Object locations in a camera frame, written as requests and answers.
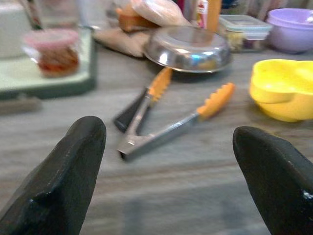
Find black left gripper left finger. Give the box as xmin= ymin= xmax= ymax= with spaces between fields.
xmin=0 ymin=116 xmax=107 ymax=235

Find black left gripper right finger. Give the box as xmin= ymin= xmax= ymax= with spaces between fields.
xmin=232 ymin=125 xmax=313 ymax=235

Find yellow plastic bowl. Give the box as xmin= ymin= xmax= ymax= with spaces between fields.
xmin=249 ymin=58 xmax=313 ymax=123

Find pale green tray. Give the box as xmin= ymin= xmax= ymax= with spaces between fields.
xmin=0 ymin=26 xmax=96 ymax=100

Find steel tongs with orange tips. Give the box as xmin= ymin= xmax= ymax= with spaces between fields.
xmin=117 ymin=67 xmax=236 ymax=162

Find clear jar with pink lid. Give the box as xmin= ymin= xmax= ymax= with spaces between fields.
xmin=22 ymin=28 xmax=81 ymax=78

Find purple plastic bowl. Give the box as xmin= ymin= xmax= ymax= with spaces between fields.
xmin=266 ymin=8 xmax=313 ymax=54

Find beige cloth bag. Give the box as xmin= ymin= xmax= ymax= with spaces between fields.
xmin=92 ymin=26 xmax=152 ymax=58

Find shiny steel bowl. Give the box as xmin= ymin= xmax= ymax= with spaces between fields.
xmin=143 ymin=25 xmax=232 ymax=73

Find clear lidded food container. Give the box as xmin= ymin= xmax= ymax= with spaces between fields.
xmin=219 ymin=14 xmax=273 ymax=53

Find orange packaged bun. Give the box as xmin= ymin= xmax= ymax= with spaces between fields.
xmin=116 ymin=4 xmax=157 ymax=32

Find orange bottle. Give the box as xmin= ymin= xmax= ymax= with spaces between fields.
xmin=206 ymin=0 xmax=223 ymax=34

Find red and white packet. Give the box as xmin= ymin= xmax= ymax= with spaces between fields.
xmin=195 ymin=0 xmax=209 ymax=29

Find clear bag of bread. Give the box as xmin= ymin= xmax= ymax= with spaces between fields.
xmin=131 ymin=0 xmax=190 ymax=27

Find black utensil handle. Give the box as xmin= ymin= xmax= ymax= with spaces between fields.
xmin=113 ymin=88 xmax=150 ymax=133

